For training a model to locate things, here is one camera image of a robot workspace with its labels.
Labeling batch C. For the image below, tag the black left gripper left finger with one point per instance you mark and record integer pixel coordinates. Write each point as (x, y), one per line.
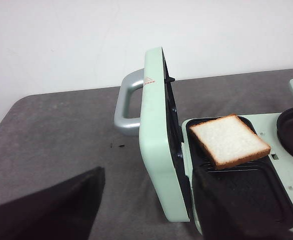
(65, 211)

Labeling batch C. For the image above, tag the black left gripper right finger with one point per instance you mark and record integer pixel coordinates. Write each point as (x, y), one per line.
(223, 216)

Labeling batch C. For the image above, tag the white bread slice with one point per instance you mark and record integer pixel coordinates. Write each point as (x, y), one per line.
(229, 142)

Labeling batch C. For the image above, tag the mint green sandwich maker lid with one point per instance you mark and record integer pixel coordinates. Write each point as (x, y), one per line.
(146, 108)

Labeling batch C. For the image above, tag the mint green breakfast maker base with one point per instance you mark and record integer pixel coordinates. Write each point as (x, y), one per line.
(266, 184)

